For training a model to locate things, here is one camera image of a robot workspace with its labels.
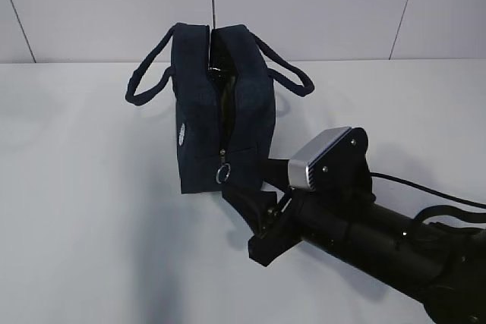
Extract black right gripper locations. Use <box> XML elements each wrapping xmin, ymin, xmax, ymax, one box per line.
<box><xmin>222</xmin><ymin>159</ymin><xmax>304</xmax><ymax>267</ymax></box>

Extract navy blue lunch bag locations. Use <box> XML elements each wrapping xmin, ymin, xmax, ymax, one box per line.
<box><xmin>125</xmin><ymin>23</ymin><xmax>314</xmax><ymax>194</ymax></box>

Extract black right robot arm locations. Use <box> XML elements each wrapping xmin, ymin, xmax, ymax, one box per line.
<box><xmin>222</xmin><ymin>159</ymin><xmax>485</xmax><ymax>323</ymax></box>

